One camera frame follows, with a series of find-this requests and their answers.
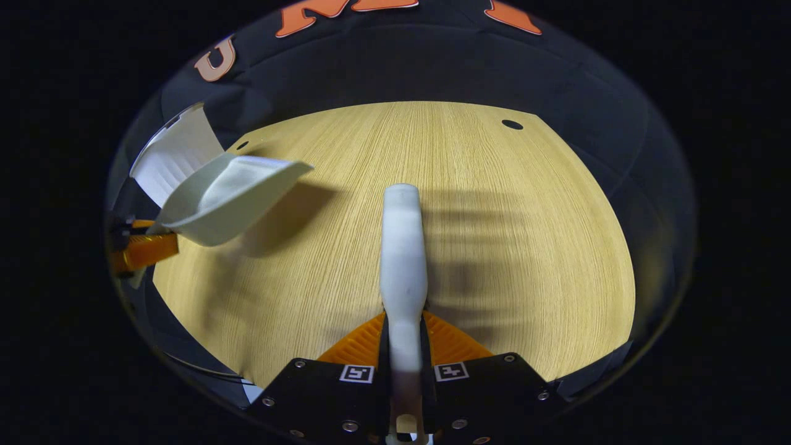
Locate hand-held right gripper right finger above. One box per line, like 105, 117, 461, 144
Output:
422, 311, 569, 445

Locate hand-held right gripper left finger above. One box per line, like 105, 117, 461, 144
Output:
246, 311, 390, 445

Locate white ribbed garbage bin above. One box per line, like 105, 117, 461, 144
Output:
130, 102, 226, 208

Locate grey dustpan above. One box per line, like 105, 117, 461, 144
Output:
148, 153, 314, 247

